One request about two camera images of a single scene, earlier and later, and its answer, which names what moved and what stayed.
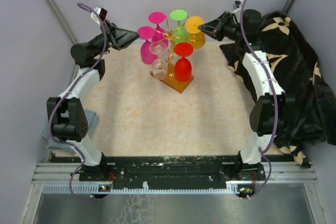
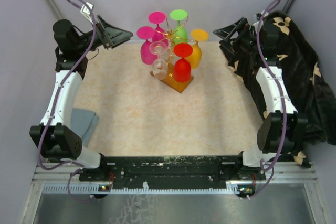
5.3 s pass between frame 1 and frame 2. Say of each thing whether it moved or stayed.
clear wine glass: stayed
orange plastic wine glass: moved
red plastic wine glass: stayed
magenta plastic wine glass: stayed
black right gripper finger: moved
